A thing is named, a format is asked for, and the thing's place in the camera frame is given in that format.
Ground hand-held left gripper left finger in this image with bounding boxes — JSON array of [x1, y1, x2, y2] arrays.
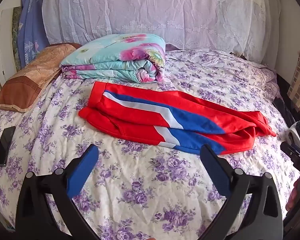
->
[[15, 144, 100, 240]]

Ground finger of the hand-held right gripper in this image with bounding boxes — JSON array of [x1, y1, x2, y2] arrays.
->
[[280, 142, 300, 164]]

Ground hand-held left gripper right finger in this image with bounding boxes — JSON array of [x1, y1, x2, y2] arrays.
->
[[199, 144, 284, 240]]

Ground red pants with blue stripe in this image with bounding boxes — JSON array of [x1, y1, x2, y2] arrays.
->
[[78, 81, 277, 155]]

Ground person's right hand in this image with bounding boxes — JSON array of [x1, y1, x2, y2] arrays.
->
[[285, 179, 300, 212]]

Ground folded grey garment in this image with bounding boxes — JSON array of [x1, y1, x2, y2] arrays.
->
[[287, 122, 300, 148]]

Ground dark garment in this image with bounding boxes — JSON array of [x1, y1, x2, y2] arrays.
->
[[272, 96, 297, 128]]

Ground black smartphone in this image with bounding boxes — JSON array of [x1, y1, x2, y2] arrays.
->
[[0, 126, 16, 167]]

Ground brown pillow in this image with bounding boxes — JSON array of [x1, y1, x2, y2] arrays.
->
[[0, 43, 82, 112]]

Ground folded floral quilt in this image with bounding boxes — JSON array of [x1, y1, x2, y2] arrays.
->
[[59, 33, 166, 83]]

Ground blue printed cloth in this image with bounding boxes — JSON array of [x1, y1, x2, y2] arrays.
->
[[17, 0, 50, 68]]

